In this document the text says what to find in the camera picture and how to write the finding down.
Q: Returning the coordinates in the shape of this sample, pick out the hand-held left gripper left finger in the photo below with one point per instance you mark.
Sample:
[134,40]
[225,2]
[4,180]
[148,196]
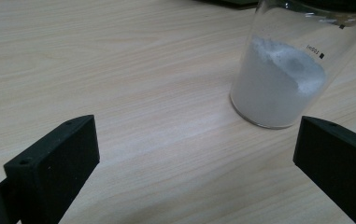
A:
[51,168]

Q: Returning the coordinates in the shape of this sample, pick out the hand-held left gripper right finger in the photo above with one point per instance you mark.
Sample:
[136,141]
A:
[340,168]

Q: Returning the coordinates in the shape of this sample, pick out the glass conical flask white powder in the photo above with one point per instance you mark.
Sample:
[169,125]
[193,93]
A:
[275,90]

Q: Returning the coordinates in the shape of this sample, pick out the dark flat object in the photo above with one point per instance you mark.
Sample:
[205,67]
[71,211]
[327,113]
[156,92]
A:
[228,3]

